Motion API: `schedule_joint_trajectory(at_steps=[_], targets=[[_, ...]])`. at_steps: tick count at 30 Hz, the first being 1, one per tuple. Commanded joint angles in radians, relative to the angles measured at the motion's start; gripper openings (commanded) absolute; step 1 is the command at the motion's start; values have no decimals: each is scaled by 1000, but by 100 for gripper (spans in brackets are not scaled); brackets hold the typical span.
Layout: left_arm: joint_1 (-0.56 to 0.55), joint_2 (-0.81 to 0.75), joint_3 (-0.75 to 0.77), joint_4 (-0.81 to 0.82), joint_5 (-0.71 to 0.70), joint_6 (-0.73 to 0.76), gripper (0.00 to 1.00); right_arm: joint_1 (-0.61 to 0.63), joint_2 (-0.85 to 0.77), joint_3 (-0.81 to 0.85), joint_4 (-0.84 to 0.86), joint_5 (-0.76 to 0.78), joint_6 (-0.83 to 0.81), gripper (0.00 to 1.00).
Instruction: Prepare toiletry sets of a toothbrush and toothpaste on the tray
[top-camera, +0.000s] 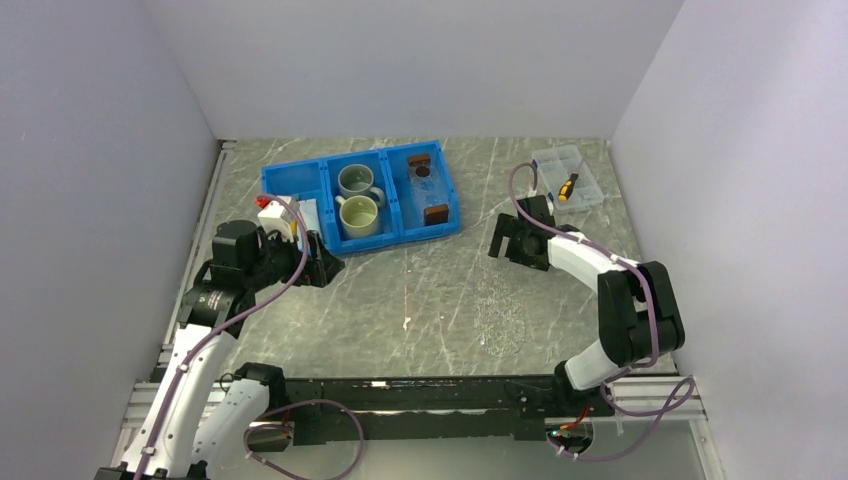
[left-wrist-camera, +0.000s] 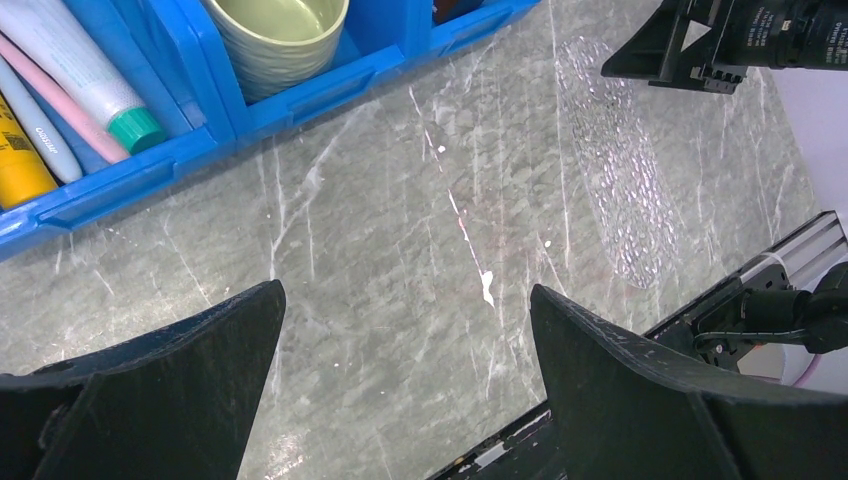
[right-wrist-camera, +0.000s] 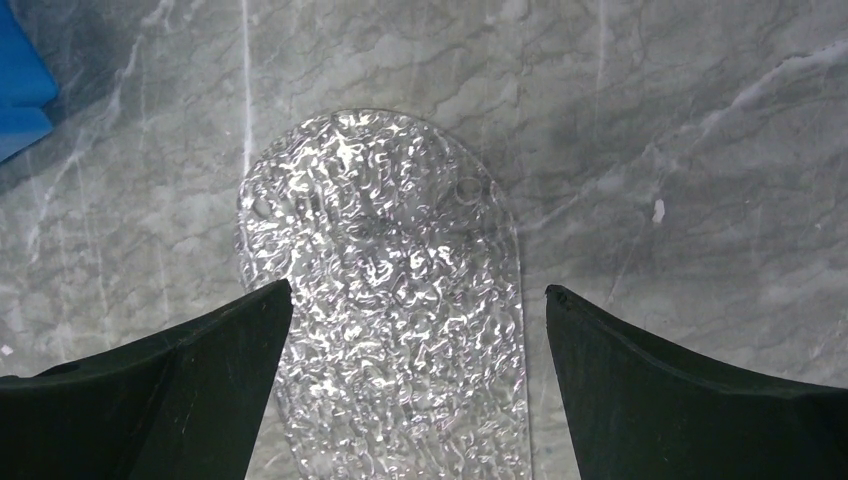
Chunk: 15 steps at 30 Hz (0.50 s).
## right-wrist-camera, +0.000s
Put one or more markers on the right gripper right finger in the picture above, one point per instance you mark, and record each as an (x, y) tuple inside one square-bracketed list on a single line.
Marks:
[(639, 406)]

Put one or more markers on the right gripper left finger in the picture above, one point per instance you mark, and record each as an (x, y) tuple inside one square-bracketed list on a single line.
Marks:
[(183, 403)]

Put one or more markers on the clear textured oval tray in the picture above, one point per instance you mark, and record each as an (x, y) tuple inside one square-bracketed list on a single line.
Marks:
[(405, 357)]

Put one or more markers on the blue three-compartment bin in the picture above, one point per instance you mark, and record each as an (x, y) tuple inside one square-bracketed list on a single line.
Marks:
[(27, 86)]

